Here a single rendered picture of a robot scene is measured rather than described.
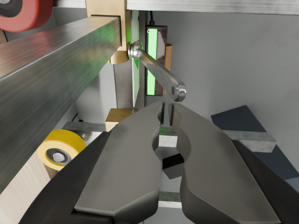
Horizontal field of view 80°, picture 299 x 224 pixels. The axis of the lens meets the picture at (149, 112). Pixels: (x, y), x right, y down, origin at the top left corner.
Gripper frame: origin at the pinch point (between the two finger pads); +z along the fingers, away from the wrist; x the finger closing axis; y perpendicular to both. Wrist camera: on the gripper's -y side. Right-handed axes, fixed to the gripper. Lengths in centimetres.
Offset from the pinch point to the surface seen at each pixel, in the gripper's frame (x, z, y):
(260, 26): 55, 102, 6
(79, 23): -8.4, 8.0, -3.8
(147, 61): -2.0, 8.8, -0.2
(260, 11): 11.8, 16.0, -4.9
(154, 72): -1.1, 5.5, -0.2
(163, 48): 0.2, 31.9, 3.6
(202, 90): 30, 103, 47
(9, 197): -34.0, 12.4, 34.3
